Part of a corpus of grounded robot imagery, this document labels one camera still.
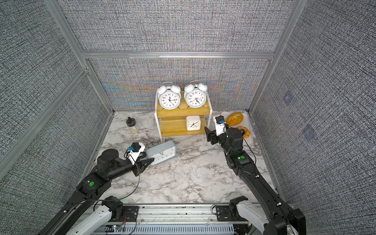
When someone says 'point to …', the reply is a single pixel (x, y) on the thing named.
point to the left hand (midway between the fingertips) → (152, 155)
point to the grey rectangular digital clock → (162, 152)
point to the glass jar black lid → (131, 123)
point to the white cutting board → (245, 123)
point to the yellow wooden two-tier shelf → (173, 123)
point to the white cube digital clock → (193, 123)
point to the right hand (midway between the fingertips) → (213, 121)
